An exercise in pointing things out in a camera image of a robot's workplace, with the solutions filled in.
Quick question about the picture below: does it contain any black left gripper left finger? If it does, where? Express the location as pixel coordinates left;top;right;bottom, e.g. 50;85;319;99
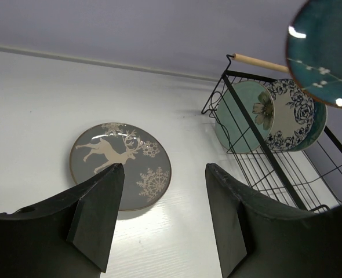
0;164;125;277

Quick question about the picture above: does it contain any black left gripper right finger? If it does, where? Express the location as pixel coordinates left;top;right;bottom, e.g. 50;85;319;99
205;163;342;277

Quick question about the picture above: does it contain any grey reindeer plate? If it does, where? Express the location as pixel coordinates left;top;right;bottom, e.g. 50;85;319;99
69;122;172;211

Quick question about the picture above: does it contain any dark teal plate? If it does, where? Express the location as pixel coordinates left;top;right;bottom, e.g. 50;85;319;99
285;1;342;109

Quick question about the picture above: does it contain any light green flower plate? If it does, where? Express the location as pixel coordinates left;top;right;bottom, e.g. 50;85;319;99
215;81;274;154

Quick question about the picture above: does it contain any white blue floral plate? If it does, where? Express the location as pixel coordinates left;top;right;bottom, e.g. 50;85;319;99
265;79;315;152

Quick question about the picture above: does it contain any red teal plate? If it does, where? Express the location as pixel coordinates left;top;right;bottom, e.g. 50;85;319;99
289;101;328;152

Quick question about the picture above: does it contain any black wire dish rack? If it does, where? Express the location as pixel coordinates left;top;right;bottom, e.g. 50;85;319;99
202;54;342;212

